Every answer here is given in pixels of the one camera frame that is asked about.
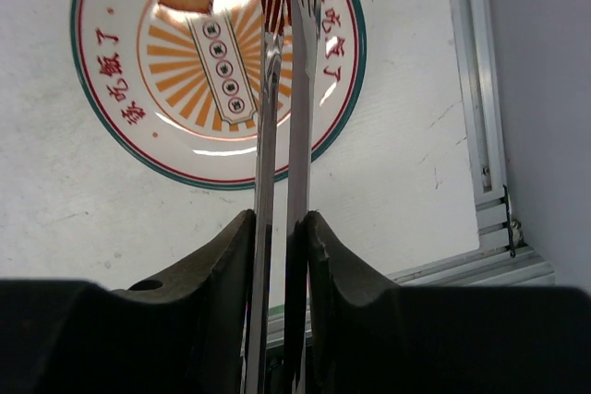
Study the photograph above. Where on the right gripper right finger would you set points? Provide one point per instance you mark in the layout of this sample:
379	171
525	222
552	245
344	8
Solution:
370	335

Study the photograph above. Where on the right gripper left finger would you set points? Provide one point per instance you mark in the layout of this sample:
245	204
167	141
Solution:
177	331

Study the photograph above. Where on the metal food tongs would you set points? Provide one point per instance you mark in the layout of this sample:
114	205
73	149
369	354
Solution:
305	28

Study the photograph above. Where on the patterned round plate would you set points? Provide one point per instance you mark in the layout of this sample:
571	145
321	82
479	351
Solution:
180	92

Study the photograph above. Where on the aluminium table frame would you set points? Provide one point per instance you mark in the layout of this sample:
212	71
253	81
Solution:
411	171

